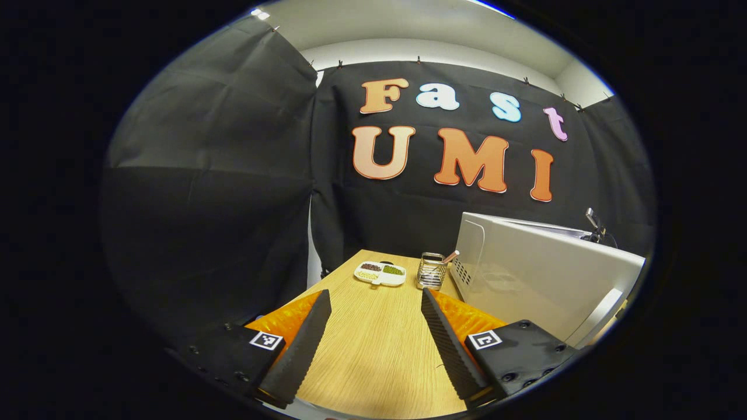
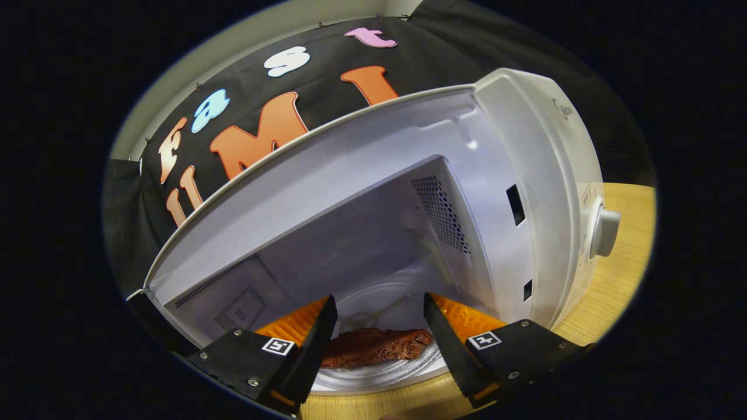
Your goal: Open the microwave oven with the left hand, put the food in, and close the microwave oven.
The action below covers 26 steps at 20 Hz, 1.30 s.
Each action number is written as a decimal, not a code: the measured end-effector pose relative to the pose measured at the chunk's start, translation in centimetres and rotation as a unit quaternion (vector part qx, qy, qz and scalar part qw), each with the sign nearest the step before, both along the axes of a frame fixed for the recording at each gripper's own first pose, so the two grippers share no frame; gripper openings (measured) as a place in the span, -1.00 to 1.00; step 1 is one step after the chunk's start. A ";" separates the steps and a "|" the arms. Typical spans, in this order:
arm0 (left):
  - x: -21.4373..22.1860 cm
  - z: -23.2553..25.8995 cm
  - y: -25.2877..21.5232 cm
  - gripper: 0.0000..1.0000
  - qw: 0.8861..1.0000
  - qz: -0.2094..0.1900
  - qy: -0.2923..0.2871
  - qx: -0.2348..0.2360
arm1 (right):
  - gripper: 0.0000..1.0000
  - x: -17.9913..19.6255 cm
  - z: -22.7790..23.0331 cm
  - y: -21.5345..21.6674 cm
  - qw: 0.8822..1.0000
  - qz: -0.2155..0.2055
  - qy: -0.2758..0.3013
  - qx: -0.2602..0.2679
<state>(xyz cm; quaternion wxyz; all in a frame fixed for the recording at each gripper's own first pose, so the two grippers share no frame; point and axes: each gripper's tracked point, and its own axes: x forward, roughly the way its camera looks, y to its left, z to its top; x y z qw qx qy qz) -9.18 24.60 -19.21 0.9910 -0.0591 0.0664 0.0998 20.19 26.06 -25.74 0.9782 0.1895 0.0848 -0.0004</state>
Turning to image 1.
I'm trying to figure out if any white microwave oven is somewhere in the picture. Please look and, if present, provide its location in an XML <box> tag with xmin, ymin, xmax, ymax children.
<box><xmin>449</xmin><ymin>212</ymin><xmax>647</xmax><ymax>349</ymax></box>

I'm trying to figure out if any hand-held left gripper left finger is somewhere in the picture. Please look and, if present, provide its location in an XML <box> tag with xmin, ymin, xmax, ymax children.
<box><xmin>166</xmin><ymin>289</ymin><xmax>333</xmax><ymax>409</ymax></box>

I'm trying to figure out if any divided white bean dish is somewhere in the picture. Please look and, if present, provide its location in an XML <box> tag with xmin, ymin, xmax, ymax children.
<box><xmin>354</xmin><ymin>261</ymin><xmax>407</xmax><ymax>288</ymax></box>

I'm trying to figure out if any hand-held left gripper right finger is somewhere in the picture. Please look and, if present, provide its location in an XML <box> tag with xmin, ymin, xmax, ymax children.
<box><xmin>420</xmin><ymin>288</ymin><xmax>584</xmax><ymax>409</ymax></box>

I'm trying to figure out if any metal mesh utensil holder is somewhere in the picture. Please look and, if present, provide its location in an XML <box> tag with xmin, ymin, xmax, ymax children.
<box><xmin>416</xmin><ymin>252</ymin><xmax>449</xmax><ymax>291</ymax></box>

